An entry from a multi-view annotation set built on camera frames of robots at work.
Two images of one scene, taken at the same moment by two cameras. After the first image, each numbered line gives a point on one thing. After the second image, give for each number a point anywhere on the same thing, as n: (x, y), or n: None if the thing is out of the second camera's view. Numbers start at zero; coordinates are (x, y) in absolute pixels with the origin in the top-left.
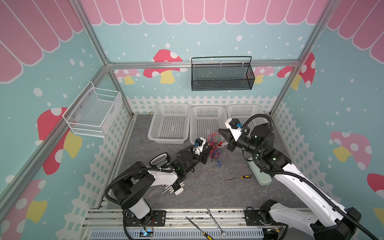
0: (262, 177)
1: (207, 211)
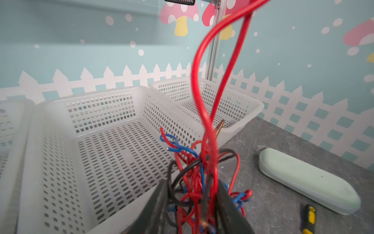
0: (305, 181)
1: None
